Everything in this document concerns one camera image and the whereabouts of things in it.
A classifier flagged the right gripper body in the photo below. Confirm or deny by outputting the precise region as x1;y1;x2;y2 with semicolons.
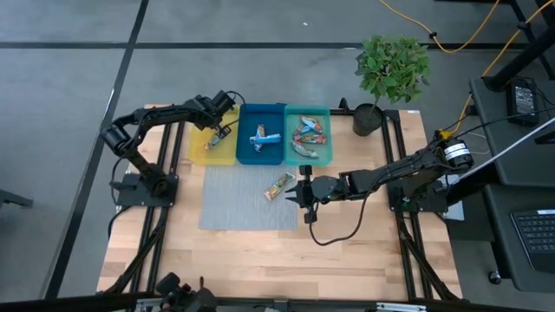
298;164;350;224

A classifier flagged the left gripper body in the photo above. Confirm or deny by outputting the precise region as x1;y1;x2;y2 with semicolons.
193;95;232;131

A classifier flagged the orange Chewy granola bar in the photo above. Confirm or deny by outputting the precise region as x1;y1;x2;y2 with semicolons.
263;171;297;202
203;127;232;152

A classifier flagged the yellow plastic bin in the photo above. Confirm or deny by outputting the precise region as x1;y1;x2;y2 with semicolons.
188;103;241;166

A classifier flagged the teal plastic bin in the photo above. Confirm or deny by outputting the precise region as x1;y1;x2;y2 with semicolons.
284;104;334;168

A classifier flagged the dark blue plastic bin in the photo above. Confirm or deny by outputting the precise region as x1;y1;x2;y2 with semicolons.
235;102;287;166

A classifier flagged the grey woven placemat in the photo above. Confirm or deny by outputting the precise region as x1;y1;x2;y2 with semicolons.
198;164;301;231

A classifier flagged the black plant pot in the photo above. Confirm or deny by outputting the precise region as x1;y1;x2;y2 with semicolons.
351;102;385;138

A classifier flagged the green leafy potted tree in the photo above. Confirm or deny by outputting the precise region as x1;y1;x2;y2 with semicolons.
354;34;432;107

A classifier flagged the light grey bar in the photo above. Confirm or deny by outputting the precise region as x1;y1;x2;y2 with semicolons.
457;116;555;181

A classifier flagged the dark grey desk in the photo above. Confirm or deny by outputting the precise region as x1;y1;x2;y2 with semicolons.
469;75;555;187
446;181;555;294

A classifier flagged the black chair leg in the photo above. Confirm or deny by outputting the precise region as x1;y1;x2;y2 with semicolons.
0;189;35;210

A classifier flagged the black power adapter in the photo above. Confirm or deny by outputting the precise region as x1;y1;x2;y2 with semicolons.
506;77;539;127

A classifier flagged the black keyboard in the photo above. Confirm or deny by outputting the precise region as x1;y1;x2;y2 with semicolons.
510;208;555;275

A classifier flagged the black desk leg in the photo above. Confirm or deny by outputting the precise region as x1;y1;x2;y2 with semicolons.
483;25;555;93

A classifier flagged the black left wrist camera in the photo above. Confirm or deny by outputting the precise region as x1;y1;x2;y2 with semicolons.
211;89;238;114

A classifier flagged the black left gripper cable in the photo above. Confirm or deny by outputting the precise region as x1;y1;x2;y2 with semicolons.
225;89;247;129

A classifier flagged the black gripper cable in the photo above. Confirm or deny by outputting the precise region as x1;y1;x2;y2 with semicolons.
225;89;247;129
308;190;378;247

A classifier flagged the black aluminium frame rail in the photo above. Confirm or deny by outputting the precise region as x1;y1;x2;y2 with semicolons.
380;113;413;298
329;107;391;116
147;120;186;294
127;120;173;294
0;292;555;312
392;108;437;300

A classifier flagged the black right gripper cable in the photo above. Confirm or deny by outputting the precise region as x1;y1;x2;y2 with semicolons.
308;190;378;247

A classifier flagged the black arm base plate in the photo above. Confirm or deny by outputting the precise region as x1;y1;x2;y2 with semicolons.
115;172;180;208
387;181;450;214

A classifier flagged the yellow extension cable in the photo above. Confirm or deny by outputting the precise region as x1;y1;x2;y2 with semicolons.
437;0;555;140
377;0;502;55

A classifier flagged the black clamp mount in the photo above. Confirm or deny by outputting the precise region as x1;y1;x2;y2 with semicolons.
154;271;219;312

